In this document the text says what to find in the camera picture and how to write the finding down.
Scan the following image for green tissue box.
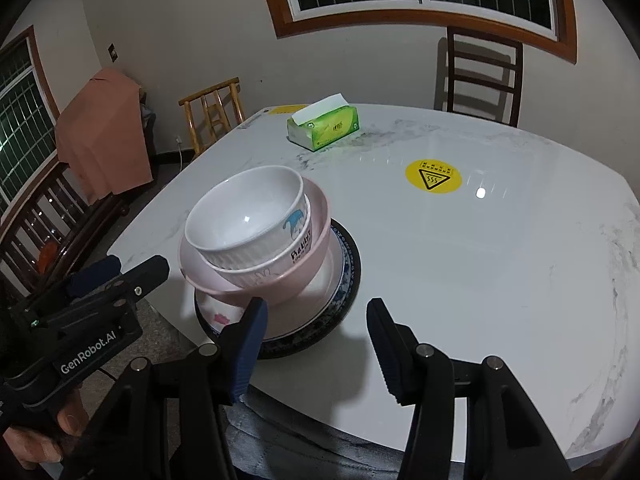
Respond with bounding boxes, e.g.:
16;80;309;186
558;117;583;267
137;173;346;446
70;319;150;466
286;93;360;152

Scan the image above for pink bowl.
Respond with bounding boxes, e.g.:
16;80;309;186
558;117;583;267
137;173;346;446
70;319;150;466
179;178;331;308

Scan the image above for orange cloth on chair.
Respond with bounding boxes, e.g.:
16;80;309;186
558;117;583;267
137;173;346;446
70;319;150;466
55;68;152;204

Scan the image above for left side window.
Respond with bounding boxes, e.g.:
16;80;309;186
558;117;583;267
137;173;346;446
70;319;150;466
0;27;60;216

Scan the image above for yellow round warning sticker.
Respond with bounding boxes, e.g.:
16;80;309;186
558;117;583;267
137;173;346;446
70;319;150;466
405;159;462;194

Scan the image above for dark blue patterned plate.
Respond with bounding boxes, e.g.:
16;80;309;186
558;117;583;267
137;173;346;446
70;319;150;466
179;220;361;360

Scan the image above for white ceramic bowl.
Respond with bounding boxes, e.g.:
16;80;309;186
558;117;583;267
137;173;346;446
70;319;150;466
184;166;312;287

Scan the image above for yellow edge sticker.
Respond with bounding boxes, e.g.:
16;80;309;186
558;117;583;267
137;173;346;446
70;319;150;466
269;104;306;115

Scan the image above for left hand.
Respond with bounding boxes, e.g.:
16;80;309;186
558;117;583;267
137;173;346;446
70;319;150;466
3;387;89;470

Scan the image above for light bamboo chair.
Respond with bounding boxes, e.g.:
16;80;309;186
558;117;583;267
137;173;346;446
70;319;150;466
178;77;246;158

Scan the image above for dark wooden chair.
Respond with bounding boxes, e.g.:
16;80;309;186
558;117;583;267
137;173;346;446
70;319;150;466
446;26;524;128

